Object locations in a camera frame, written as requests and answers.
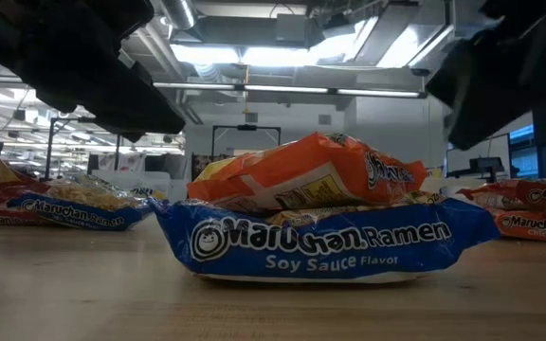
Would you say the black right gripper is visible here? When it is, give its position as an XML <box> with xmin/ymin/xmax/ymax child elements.
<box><xmin>427</xmin><ymin>0</ymin><xmax>546</xmax><ymax>151</ymax></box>

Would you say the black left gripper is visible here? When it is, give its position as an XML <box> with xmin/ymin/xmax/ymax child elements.
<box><xmin>0</xmin><ymin>0</ymin><xmax>187</xmax><ymax>143</ymax></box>

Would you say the orange chicken ramen packet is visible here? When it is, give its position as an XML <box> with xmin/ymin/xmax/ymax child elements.
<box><xmin>488</xmin><ymin>207</ymin><xmax>546</xmax><ymax>245</ymax></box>
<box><xmin>186</xmin><ymin>131</ymin><xmax>428</xmax><ymax>214</ymax></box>

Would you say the black desktop monitor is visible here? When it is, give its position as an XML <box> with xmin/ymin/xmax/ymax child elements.
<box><xmin>469</xmin><ymin>156</ymin><xmax>506</xmax><ymax>185</ymax></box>

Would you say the blue glass partition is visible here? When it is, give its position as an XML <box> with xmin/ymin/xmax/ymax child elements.
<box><xmin>509</xmin><ymin>123</ymin><xmax>546</xmax><ymax>180</ymax></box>

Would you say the long ceiling tube light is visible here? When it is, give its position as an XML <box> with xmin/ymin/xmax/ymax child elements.
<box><xmin>152</xmin><ymin>81</ymin><xmax>429</xmax><ymax>99</ymax></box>

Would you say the white wall board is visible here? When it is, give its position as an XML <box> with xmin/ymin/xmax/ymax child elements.
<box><xmin>446</xmin><ymin>134</ymin><xmax>511</xmax><ymax>177</ymax></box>

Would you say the black metal station frame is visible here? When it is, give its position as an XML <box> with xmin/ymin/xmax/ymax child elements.
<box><xmin>210</xmin><ymin>123</ymin><xmax>282</xmax><ymax>160</ymax></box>
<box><xmin>44</xmin><ymin>116</ymin><xmax>123</xmax><ymax>182</ymax></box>

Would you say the round silver ceiling duct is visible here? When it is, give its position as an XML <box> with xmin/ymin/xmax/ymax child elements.
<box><xmin>158</xmin><ymin>0</ymin><xmax>198</xmax><ymax>30</ymax></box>

